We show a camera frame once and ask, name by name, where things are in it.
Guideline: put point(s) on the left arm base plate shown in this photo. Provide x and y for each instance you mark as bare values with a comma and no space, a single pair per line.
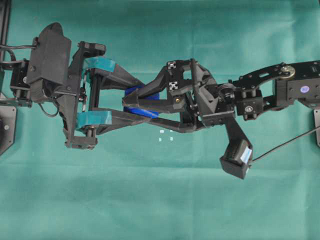
8,116

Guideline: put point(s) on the black aluminium frame rail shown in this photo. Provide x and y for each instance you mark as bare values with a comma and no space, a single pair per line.
5,10

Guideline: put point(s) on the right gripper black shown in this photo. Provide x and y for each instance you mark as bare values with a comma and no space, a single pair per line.
214,104

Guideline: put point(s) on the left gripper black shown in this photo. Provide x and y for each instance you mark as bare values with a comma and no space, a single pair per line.
86,64

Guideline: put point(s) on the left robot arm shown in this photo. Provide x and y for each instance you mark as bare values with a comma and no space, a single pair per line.
94,95

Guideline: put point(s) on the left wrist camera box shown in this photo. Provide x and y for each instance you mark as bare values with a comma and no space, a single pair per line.
48,63

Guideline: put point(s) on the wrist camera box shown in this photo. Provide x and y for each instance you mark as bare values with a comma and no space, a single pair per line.
48,63
238,155

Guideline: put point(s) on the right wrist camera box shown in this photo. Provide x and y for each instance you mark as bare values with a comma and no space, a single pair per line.
238,155

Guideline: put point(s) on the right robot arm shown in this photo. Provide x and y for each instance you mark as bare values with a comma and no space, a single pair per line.
271,88

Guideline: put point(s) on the green table cloth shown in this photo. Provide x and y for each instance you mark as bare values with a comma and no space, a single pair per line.
144,182

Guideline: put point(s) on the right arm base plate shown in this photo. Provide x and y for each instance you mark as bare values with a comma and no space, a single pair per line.
316,115

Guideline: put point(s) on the blue block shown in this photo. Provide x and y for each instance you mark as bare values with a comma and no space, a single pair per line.
140,111

